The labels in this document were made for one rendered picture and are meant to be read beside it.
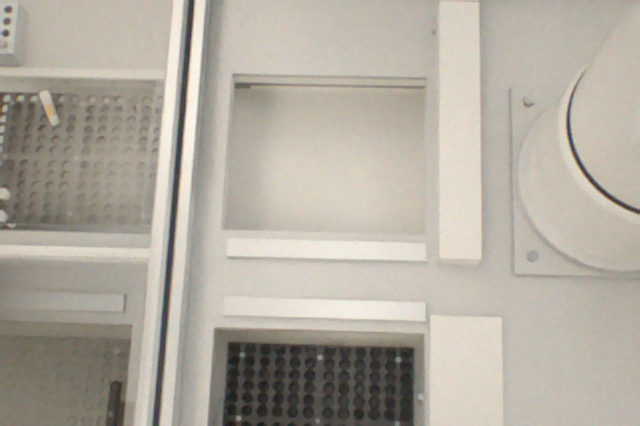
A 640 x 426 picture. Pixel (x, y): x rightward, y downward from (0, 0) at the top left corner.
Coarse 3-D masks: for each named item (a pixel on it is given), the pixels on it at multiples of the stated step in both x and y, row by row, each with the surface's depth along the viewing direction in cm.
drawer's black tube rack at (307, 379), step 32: (256, 352) 101; (288, 352) 101; (320, 352) 101; (352, 352) 101; (384, 352) 101; (256, 384) 100; (288, 384) 100; (320, 384) 100; (352, 384) 100; (384, 384) 100; (256, 416) 100; (288, 416) 99; (320, 416) 99; (352, 416) 99; (384, 416) 99
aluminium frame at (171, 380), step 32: (192, 0) 103; (192, 32) 103; (192, 64) 101; (192, 96) 100; (192, 128) 99; (192, 160) 98; (192, 192) 98; (192, 224) 98; (192, 256) 98; (192, 288) 99; (160, 384) 91; (160, 416) 91
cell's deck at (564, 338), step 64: (256, 0) 108; (320, 0) 108; (384, 0) 108; (448, 0) 108; (512, 0) 107; (576, 0) 107; (256, 64) 106; (320, 64) 106; (384, 64) 106; (512, 64) 105; (576, 64) 105; (512, 256) 99; (192, 320) 98; (256, 320) 98; (320, 320) 98; (512, 320) 97; (576, 320) 97; (192, 384) 96; (512, 384) 95; (576, 384) 95
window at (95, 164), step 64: (0, 0) 50; (64, 0) 60; (128, 0) 76; (0, 64) 50; (64, 64) 60; (128, 64) 77; (0, 128) 50; (64, 128) 61; (128, 128) 77; (0, 192) 50; (64, 192) 61; (128, 192) 78; (0, 256) 50; (64, 256) 61; (128, 256) 78; (0, 320) 51; (64, 320) 62; (128, 320) 79; (0, 384) 51; (64, 384) 62; (128, 384) 79
